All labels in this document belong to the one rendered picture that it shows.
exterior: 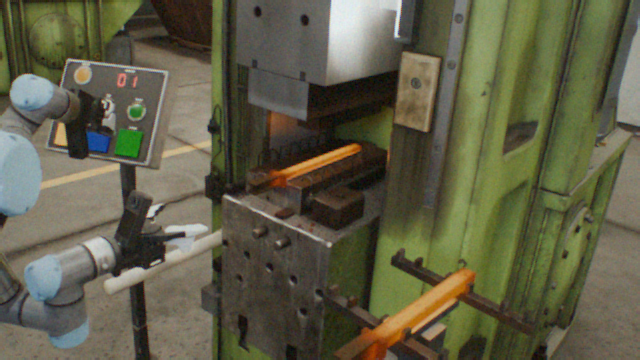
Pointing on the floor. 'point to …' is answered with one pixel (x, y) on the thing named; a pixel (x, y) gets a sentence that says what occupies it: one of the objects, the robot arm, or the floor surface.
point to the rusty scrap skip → (187, 22)
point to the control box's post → (139, 282)
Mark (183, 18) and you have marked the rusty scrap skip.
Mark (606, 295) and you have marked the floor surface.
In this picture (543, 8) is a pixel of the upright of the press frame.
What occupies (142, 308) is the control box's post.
